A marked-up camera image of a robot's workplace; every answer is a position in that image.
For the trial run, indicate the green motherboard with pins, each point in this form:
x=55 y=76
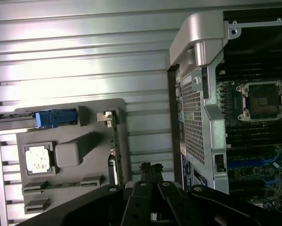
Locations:
x=249 y=150

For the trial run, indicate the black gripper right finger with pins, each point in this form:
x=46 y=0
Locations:
x=202 y=207

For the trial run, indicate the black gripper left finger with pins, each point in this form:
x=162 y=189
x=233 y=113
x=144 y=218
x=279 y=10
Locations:
x=100 y=204

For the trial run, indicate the CPU socket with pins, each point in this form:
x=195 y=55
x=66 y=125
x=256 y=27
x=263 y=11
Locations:
x=260 y=101

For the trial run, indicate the hard disk in blue carrier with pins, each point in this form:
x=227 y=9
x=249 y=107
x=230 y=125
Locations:
x=44 y=117

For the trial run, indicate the open black PC case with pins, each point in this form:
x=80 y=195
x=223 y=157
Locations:
x=197 y=122

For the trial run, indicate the silver CPU chip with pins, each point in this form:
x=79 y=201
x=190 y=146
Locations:
x=38 y=159

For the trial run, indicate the blue expansion slot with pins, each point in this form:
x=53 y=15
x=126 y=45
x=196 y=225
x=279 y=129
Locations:
x=242 y=164

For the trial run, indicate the grey plastic parts rack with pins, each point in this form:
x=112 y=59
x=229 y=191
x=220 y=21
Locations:
x=67 y=155

